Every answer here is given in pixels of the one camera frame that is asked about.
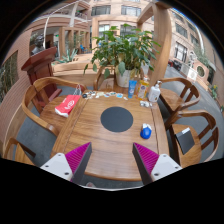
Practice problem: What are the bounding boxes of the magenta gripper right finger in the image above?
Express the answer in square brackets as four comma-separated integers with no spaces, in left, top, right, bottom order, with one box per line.
[132,143,159,185]

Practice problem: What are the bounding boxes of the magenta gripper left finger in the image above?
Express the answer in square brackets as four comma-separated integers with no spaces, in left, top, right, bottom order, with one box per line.
[65,142,92,184]

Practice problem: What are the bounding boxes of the blue computer mouse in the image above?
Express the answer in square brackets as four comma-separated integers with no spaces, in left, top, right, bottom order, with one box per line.
[140,123,152,139]

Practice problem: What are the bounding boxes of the round dark grey mouse pad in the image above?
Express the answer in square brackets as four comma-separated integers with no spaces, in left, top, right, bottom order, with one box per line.
[100,107,133,132]

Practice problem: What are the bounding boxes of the black notebook on chair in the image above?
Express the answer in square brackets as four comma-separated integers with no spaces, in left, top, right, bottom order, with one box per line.
[175,127,195,154]

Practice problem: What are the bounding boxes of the small white items on table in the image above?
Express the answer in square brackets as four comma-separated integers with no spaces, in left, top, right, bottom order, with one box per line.
[140,101,152,108]

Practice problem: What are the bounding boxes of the red and white bag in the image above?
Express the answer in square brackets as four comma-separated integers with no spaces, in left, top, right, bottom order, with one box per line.
[55,95,80,117]

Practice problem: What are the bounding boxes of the wooden chair bottom left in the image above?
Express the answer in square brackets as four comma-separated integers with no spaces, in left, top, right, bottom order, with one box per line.
[3,137,36,165]

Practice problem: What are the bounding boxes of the wooden chair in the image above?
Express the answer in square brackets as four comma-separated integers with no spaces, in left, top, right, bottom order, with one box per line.
[3,137,36,165]
[93,65,115,91]

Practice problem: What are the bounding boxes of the wooden armchair right near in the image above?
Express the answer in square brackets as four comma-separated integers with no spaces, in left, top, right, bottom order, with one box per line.
[165,110,219,168]

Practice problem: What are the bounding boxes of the wooden armchair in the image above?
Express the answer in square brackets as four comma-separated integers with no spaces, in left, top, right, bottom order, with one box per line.
[160,77,201,114]
[22,77,87,136]
[165,110,219,168]

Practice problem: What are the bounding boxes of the wooden armchair right far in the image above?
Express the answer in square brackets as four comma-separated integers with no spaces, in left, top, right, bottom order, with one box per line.
[160,77,201,114]

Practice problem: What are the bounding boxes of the white pump dispenser bottle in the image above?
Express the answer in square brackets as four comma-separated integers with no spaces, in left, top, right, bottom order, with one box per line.
[148,81,161,102]

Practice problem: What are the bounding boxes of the yellow spray bottle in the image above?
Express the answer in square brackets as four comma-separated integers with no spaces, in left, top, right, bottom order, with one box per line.
[137,77,149,100]

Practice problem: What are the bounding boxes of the blue tube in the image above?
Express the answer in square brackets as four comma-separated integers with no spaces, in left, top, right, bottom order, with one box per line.
[128,80,137,98]

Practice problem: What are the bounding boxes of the white plant pot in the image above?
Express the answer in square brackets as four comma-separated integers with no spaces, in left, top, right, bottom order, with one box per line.
[116,69,137,88]

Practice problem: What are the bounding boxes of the wooden armchair left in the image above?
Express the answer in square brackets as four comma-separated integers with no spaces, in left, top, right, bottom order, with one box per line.
[22,77,87,136]

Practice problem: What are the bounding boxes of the wooden chair far side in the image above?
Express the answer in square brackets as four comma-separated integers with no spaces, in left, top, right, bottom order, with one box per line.
[93,65,115,91]

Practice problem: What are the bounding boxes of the green potted plant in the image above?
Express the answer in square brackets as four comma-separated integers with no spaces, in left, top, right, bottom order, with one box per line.
[91,26,160,78]

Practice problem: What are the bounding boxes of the dark bust statue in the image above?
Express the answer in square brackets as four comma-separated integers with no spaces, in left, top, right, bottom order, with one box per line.
[31,35,44,55]

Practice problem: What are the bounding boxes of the dark red wooden pedestal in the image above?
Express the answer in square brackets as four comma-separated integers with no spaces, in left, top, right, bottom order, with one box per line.
[21,47,62,106]

